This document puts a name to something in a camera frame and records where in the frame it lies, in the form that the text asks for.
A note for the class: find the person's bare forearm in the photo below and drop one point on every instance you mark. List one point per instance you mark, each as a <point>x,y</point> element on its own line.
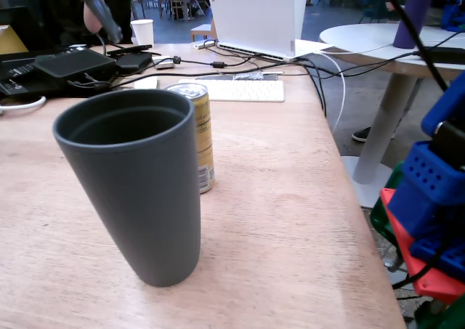
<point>91,20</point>

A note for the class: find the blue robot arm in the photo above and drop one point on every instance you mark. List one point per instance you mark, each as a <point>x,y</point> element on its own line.
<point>425,191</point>

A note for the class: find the yellow drink can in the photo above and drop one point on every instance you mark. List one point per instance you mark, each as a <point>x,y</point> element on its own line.
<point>205,144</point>

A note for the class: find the white keyboard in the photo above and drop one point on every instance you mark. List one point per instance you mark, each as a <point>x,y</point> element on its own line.
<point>247,91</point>

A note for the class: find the crumpled foil piece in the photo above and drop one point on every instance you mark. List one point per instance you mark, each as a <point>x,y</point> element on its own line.
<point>248,76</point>

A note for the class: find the tall gray plastic cup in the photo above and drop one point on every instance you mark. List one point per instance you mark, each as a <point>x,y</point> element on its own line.
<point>145,205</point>

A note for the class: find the small silver adapter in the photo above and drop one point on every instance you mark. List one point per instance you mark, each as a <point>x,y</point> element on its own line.
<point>163,63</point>

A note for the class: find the white usb hub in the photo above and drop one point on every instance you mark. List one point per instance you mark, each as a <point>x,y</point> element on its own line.
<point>199,45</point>

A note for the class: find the wooden bench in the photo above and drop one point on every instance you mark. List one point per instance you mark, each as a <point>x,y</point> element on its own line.
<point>201,29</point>

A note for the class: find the dark shoe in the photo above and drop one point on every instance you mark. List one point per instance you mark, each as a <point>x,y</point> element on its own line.
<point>361,134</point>

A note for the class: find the black power brick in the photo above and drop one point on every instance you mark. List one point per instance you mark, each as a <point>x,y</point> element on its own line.
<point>134,62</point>

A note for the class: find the white laptop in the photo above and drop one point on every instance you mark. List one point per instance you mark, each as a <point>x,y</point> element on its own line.
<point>258,13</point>

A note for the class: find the black pen-shaped stick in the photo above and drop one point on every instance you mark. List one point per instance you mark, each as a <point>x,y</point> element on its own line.
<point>129,50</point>

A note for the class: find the white paper cup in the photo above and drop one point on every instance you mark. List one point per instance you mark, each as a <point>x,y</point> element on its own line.
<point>142,31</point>

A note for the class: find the wooden chair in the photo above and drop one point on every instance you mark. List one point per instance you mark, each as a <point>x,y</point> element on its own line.
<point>178,2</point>

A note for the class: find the green table clamp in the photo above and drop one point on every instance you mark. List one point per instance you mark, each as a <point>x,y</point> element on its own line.
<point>447,320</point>
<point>381,220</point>

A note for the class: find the black flat box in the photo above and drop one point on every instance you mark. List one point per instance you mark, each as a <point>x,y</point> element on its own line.
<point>72,65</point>

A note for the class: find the person's black shirt torso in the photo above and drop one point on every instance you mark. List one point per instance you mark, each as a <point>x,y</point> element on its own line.
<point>121,2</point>

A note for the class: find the purple bottle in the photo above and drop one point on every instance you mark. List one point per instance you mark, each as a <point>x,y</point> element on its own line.
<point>414,16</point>

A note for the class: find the black device with buttons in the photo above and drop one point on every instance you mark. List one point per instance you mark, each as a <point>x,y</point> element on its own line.
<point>16,80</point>

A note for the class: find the black flat device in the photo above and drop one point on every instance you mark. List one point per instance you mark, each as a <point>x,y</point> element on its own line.
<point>447,54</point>

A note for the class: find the yellow board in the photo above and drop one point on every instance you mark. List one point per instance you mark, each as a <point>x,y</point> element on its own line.
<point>11,42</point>

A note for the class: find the distant blue robot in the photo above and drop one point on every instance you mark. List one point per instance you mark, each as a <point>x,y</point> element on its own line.
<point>454,11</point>

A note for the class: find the round white pedestal table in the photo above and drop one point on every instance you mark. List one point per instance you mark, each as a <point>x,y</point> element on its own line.
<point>378,125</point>

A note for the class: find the red base plate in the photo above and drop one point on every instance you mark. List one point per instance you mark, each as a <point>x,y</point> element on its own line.
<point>399,234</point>

